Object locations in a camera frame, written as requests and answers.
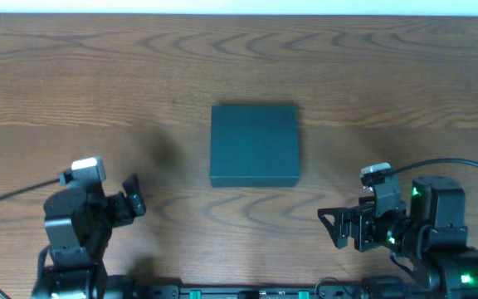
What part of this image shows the dark green gift box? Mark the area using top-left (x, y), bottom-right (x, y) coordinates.
top-left (209, 105), bottom-right (300, 188)

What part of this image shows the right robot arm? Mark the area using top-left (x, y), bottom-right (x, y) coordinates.
top-left (318, 174), bottom-right (478, 298)

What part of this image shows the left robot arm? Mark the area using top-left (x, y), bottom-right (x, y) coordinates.
top-left (32, 170), bottom-right (146, 298)

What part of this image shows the black mounting rail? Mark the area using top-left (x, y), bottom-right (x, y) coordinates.
top-left (105, 285), bottom-right (373, 299)

